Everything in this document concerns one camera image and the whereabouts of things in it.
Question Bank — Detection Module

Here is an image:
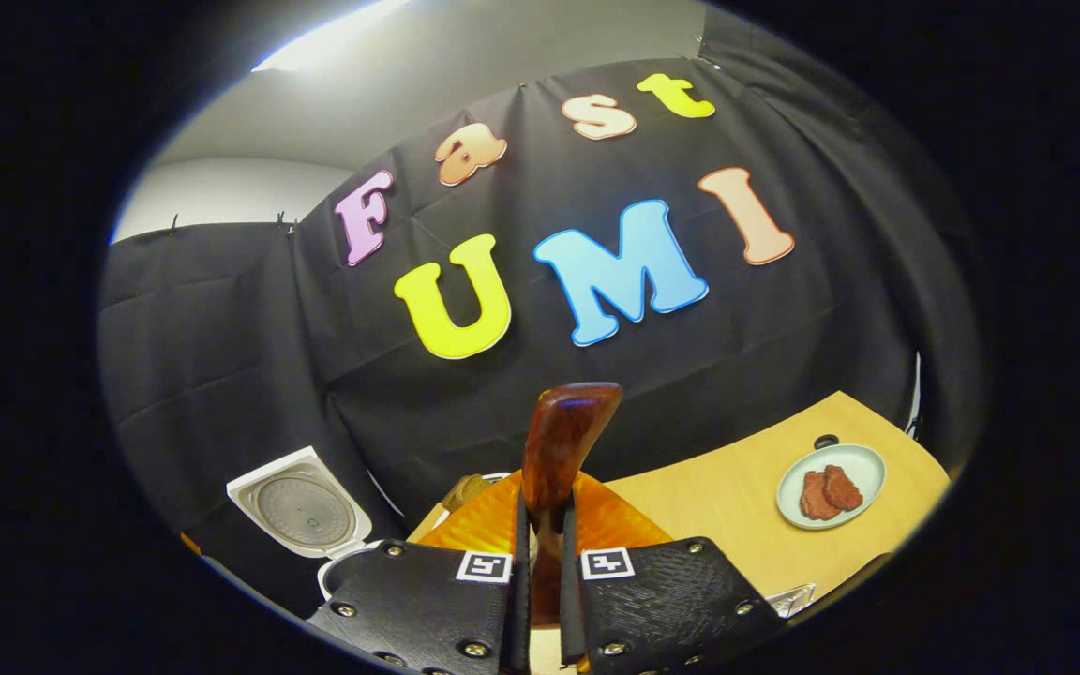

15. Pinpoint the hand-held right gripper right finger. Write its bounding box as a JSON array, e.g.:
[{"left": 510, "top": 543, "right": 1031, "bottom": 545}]
[{"left": 559, "top": 472, "right": 785, "bottom": 675}]

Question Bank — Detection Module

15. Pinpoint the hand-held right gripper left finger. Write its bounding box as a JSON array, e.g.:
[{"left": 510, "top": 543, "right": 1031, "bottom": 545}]
[{"left": 306, "top": 472, "right": 532, "bottom": 675}]

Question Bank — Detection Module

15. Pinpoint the white rice cooker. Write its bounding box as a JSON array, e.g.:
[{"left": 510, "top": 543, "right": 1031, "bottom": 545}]
[{"left": 226, "top": 446, "right": 391, "bottom": 601}]

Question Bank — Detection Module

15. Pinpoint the metal wire chopstick holder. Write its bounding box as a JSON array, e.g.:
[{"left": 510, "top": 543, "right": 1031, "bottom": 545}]
[{"left": 765, "top": 583, "right": 818, "bottom": 620}]

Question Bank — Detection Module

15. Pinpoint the brown wooden spoon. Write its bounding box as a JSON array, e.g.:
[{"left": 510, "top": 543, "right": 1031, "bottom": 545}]
[{"left": 521, "top": 382, "right": 624, "bottom": 627}]

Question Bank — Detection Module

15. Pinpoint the brown toast slice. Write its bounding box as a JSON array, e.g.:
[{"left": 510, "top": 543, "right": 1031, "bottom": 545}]
[{"left": 443, "top": 475, "right": 494, "bottom": 512}]

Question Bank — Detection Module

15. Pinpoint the red meat slice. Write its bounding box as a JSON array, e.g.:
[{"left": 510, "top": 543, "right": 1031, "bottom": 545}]
[
  {"left": 823, "top": 464, "right": 864, "bottom": 512},
  {"left": 800, "top": 471, "right": 841, "bottom": 522}
]

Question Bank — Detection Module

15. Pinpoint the black backdrop cloth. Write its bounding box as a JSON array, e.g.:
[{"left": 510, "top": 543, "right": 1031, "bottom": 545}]
[{"left": 97, "top": 5, "right": 986, "bottom": 620}]

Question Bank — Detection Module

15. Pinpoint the pale green plate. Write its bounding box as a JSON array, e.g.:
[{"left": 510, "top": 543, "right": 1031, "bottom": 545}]
[{"left": 776, "top": 443, "right": 887, "bottom": 532}]

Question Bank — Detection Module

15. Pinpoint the large ceiling light panel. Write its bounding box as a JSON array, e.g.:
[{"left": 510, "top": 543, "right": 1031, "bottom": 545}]
[{"left": 252, "top": 0, "right": 410, "bottom": 73}]

